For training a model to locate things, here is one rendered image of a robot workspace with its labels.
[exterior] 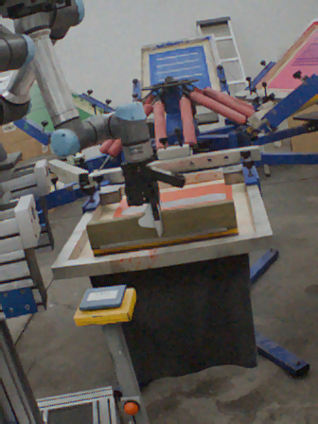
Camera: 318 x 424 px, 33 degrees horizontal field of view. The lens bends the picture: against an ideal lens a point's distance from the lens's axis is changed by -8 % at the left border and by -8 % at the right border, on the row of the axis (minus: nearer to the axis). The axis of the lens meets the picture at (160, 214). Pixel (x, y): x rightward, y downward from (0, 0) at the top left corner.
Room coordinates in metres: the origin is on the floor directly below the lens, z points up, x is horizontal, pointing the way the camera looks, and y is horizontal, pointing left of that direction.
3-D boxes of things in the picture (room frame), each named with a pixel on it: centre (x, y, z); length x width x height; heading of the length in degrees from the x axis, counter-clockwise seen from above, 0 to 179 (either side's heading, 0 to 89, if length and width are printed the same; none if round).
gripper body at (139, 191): (1.46, 0.03, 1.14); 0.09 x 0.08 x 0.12; 82
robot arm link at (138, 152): (1.46, 0.02, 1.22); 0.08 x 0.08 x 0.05
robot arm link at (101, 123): (1.51, 0.11, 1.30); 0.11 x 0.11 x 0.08; 51
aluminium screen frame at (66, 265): (1.71, -0.03, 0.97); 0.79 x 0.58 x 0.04; 172
